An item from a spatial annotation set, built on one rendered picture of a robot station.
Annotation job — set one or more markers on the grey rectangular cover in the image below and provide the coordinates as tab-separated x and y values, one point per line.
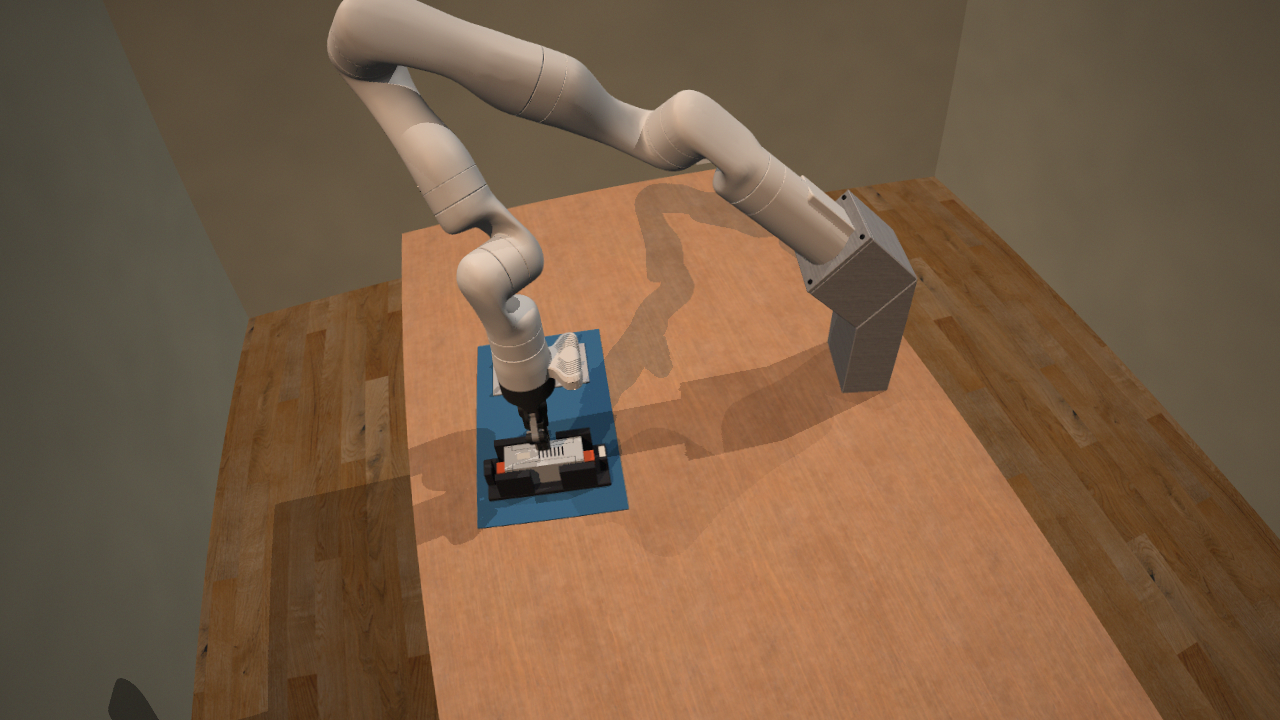
543	465

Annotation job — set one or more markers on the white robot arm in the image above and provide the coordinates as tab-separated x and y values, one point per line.
367	41

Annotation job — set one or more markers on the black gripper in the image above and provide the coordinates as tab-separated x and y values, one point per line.
531	408

